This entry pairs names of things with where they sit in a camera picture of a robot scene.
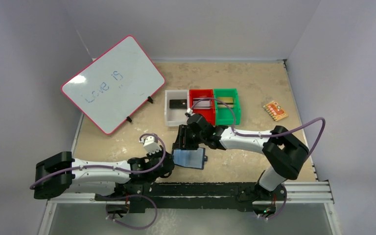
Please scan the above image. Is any red plastic bin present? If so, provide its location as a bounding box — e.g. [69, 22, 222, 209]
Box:
[189, 89, 216, 125]

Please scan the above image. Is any blue leather card holder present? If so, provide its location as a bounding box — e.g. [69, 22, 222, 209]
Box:
[172, 148, 208, 170]

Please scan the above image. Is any white plastic bin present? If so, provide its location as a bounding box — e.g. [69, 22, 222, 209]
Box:
[164, 90, 189, 127]

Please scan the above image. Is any green plastic bin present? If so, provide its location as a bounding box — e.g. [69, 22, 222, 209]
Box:
[213, 89, 242, 125]

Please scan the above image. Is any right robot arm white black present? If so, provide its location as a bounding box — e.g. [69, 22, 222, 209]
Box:
[172, 114, 309, 199]

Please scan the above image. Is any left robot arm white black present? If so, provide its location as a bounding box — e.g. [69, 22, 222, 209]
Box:
[30, 151, 175, 200]

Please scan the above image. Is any silver credit card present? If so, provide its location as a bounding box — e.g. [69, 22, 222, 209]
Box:
[192, 99, 212, 109]

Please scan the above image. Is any black credit card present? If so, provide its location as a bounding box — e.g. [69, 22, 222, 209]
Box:
[168, 99, 188, 110]

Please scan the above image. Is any gold credit card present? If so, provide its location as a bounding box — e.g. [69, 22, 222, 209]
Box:
[217, 96, 235, 108]

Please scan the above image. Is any orange card with pattern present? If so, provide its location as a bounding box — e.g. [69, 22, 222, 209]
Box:
[263, 100, 288, 121]

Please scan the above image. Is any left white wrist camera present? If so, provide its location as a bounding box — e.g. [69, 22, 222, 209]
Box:
[140, 136, 162, 154]

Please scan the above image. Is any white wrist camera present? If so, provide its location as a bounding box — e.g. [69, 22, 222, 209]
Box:
[140, 136, 162, 154]
[185, 109, 194, 118]

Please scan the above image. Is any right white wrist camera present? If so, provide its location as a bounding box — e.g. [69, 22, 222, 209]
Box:
[185, 109, 194, 118]

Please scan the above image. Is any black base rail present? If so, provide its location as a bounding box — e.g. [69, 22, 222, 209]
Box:
[95, 181, 287, 215]

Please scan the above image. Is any whiteboard with pink frame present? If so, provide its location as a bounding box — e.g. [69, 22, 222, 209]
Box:
[61, 35, 165, 135]

